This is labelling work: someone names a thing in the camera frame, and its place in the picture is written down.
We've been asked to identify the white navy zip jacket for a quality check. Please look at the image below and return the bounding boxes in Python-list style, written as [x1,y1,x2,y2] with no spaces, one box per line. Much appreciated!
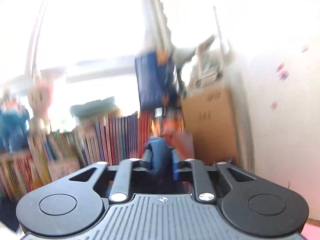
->
[145,137,185,194]

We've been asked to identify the row of upright books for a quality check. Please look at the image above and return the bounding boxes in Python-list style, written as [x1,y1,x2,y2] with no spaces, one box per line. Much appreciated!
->
[1,112,151,200]

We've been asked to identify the brown cardboard box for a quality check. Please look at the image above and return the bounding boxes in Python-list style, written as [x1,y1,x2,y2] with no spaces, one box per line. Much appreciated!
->
[182,86,238,165]

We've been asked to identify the folded green towels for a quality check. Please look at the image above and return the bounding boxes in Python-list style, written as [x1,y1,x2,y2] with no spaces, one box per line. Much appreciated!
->
[70,96,117,119]

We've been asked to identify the pink rabbit pattern mat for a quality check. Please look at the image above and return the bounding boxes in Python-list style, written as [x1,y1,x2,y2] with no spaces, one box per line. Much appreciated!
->
[301,223,320,240]

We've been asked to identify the blue doraemon plush toy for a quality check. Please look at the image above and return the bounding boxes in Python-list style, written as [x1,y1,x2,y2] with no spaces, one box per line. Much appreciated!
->
[0,89,30,153]

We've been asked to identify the pink hooded rabbit plush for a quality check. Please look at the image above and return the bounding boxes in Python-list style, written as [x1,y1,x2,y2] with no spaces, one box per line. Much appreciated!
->
[28,75,53,134]

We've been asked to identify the dark blue poster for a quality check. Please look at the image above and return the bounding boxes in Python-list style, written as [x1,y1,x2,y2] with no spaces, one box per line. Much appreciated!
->
[135,50,178,111]

